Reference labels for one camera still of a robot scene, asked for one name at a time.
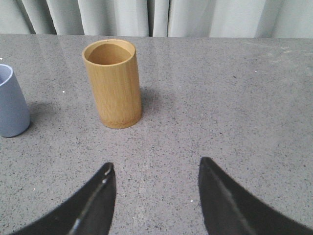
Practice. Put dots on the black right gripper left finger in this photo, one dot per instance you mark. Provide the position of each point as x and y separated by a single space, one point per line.
89 211

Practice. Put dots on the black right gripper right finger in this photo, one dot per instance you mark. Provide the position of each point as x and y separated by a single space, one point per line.
229 209

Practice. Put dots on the blue plastic cup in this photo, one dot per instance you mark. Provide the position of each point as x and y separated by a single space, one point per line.
14 112

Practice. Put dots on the bamboo cylinder holder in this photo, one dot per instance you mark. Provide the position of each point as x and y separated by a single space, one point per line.
112 69

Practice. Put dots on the grey pleated curtain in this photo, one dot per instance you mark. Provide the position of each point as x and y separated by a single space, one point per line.
160 18

